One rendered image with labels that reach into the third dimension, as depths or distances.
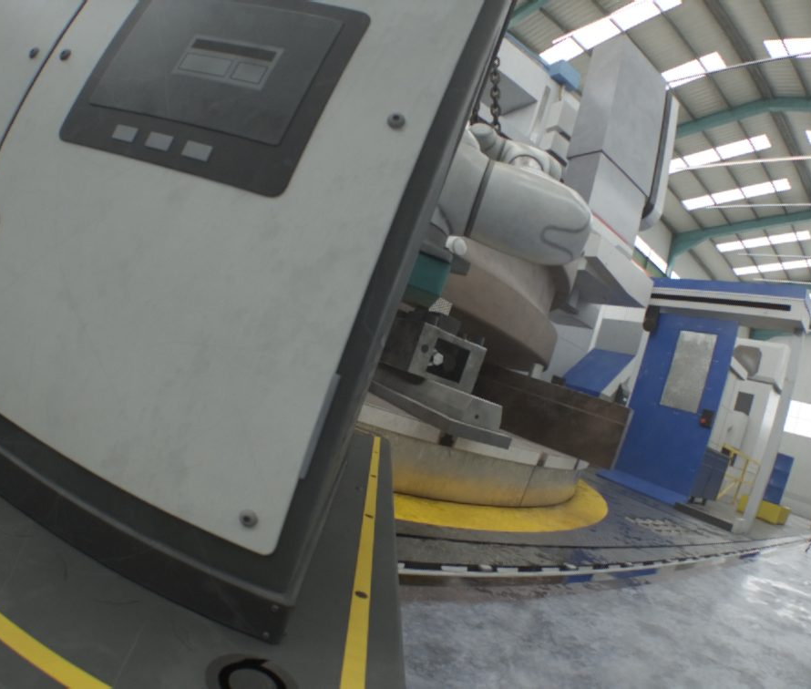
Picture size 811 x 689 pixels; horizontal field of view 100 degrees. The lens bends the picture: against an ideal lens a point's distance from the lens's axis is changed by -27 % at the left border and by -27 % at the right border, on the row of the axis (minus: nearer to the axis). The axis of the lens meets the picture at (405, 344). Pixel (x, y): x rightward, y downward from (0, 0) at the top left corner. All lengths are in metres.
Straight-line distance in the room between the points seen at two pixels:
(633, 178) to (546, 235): 6.02
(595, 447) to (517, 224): 2.11
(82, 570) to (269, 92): 0.26
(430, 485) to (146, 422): 1.73
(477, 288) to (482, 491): 1.07
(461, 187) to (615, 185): 5.70
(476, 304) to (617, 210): 4.16
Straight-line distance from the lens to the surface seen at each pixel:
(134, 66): 0.30
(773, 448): 5.51
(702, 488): 7.16
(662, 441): 5.86
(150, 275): 0.24
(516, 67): 9.71
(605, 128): 6.51
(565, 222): 0.81
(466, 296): 2.47
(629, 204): 6.66
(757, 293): 5.79
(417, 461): 1.84
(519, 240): 0.81
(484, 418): 1.72
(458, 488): 2.01
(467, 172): 0.80
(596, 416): 2.79
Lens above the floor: 0.48
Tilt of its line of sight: 3 degrees up
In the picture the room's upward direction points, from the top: 20 degrees clockwise
